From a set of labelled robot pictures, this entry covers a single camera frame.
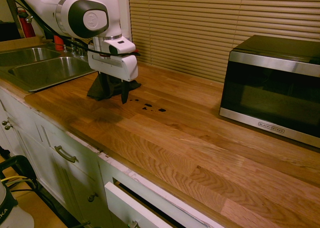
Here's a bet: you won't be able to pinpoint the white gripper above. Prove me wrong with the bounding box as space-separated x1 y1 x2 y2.
87 50 139 105

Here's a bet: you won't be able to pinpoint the dark cleaning cloth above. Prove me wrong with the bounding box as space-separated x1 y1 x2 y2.
86 73 142 102

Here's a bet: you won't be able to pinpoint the stainless steel double sink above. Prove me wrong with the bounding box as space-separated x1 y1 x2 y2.
0 47 101 93

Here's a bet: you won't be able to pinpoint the red spray bottle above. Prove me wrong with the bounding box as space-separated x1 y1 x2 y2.
53 34 65 52

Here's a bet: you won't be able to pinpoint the white kitchen cabinet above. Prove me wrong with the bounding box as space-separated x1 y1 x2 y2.
0 84 226 228

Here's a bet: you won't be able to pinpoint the red fire extinguisher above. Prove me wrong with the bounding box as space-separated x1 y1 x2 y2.
15 6 37 39

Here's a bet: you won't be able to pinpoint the chrome kitchen faucet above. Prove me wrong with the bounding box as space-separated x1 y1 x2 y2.
24 14 85 58

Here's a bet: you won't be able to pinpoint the wide tan window blinds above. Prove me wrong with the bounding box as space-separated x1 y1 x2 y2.
128 0 320 84

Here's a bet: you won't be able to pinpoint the black box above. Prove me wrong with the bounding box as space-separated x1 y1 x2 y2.
0 21 21 42

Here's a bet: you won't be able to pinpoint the white open drawer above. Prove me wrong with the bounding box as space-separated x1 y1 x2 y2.
104 180 181 228

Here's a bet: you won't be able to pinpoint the black steel microwave oven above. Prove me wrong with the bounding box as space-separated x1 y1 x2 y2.
219 34 320 149

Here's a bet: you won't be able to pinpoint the white black lettered device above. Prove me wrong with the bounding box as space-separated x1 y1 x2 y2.
0 180 35 228

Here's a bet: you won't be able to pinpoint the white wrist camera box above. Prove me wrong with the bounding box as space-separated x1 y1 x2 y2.
103 38 137 56

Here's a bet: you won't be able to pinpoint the metal cabinet bar handle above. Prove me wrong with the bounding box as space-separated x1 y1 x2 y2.
54 145 78 164

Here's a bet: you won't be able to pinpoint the black metal stand frame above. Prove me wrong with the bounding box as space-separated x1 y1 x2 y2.
0 154 39 191

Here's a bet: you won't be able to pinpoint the yellow cable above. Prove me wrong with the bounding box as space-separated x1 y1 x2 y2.
0 175 35 187

